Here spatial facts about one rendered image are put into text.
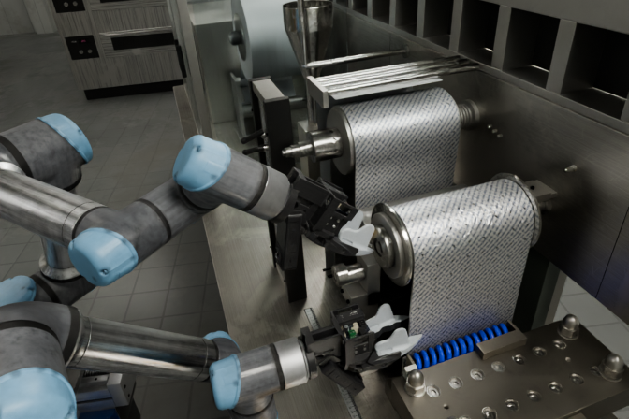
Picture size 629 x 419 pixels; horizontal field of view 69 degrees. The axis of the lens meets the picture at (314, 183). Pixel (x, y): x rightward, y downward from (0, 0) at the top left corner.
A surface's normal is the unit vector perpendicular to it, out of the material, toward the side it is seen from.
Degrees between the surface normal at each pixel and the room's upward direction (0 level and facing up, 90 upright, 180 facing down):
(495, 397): 0
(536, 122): 90
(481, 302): 90
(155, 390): 0
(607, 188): 90
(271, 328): 0
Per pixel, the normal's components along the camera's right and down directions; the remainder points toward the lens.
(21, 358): 0.33, -0.91
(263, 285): -0.06, -0.85
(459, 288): 0.33, 0.47
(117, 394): 0.11, 0.51
